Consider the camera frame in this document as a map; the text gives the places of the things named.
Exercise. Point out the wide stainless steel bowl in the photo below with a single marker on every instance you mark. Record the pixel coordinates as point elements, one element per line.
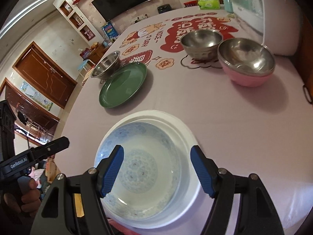
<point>107,66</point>

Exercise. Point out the brown wooden door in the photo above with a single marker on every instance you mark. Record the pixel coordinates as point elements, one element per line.
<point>39,70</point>

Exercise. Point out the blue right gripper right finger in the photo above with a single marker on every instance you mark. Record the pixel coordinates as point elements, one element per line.
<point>205,170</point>

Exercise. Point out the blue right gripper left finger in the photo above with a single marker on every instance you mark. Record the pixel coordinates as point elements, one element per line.
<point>108,170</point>

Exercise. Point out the white clear-lid sterilizer box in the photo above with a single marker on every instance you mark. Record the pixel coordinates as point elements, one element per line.
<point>278,22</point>

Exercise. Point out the pink steel-lined bowl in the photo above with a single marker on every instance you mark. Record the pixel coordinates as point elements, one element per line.
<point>246,62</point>

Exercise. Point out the wooden low cabinet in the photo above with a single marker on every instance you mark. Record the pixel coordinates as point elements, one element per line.
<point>97,53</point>

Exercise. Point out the small stainless steel bowl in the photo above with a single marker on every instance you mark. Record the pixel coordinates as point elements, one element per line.
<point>202,45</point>

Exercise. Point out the blue patterned white plate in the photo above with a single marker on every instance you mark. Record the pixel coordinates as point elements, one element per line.
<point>149,175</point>

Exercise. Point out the green tissue pack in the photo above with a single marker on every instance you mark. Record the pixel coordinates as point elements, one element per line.
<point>209,4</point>

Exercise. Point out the light blue round stool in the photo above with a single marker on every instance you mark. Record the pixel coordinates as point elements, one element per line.
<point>83,66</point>

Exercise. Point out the dark green air fryer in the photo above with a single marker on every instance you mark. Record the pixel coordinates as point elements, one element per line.
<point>164,8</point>

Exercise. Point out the person's left hand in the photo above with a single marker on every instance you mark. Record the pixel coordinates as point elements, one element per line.
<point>29,202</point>

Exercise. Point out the printed white red tablecloth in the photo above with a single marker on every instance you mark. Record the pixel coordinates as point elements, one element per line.
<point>265,130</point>

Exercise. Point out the green plate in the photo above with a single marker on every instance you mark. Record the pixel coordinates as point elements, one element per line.
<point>122,85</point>

